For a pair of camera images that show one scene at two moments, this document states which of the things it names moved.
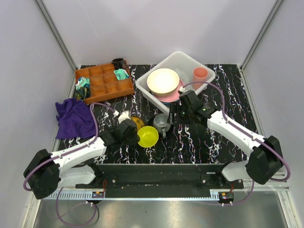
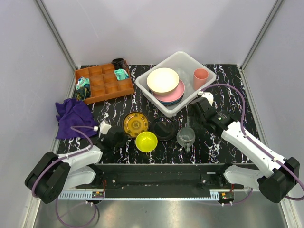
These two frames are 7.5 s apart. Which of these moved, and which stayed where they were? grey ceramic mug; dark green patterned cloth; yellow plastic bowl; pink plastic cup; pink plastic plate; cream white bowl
Moved: grey ceramic mug; yellow plastic bowl
Stayed: cream white bowl; pink plastic plate; dark green patterned cloth; pink plastic cup
